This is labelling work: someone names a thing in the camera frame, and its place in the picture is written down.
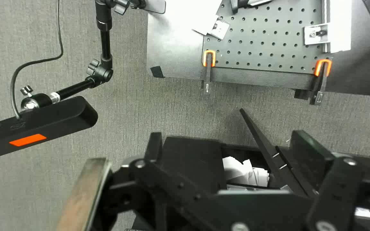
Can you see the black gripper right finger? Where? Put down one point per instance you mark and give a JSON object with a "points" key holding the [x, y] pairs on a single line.
{"points": [[343, 200]]}

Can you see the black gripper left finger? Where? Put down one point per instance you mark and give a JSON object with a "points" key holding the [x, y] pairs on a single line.
{"points": [[164, 200]]}

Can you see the black cabinet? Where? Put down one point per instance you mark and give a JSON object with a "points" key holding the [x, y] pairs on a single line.
{"points": [[207, 185]]}

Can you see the grey perforated metal board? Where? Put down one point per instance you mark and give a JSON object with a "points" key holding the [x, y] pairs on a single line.
{"points": [[272, 44]]}

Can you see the orange-handled clamp, right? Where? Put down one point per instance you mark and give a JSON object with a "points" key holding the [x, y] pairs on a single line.
{"points": [[322, 72]]}

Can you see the orange-handled clamp,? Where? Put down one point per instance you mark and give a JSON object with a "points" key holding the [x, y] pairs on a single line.
{"points": [[322, 72], [209, 63]]}

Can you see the orange-handled clamp, left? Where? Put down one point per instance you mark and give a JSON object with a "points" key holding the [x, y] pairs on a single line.
{"points": [[209, 63]]}

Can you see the black articulated camera mount arm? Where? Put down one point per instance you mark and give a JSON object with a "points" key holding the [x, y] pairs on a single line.
{"points": [[98, 71]]}

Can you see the black camera with orange label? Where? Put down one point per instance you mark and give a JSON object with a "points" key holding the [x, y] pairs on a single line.
{"points": [[47, 123]]}

